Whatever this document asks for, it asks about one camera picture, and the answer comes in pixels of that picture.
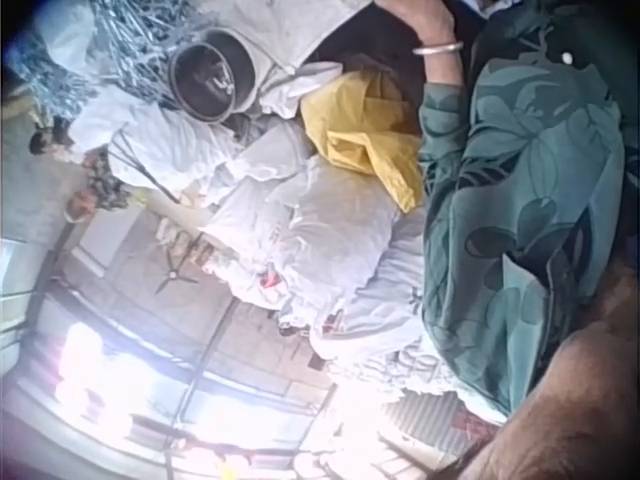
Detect silver bangle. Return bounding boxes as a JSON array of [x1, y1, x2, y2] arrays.
[[411, 40, 466, 57]]

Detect heap of white sacks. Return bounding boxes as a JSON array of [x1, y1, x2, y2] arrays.
[[198, 119, 506, 424]]

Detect yellow plastic bag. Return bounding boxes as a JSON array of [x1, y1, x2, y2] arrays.
[[298, 68, 427, 213]]

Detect round dark metal pot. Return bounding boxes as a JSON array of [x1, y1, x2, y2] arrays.
[[166, 28, 257, 125]]

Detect black ceiling fan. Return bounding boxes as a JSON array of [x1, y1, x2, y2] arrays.
[[153, 248, 202, 296]]

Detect long white sack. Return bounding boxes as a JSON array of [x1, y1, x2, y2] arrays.
[[66, 93, 242, 202]]

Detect dark brown cloth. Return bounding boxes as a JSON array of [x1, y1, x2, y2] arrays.
[[308, 0, 482, 87]]

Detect person's left hand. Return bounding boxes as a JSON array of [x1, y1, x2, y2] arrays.
[[374, 0, 457, 51]]

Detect heap of metal rods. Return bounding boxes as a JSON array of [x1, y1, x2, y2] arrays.
[[9, 0, 201, 119]]

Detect flat white sack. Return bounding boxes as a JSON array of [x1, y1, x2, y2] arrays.
[[219, 0, 375, 117]]

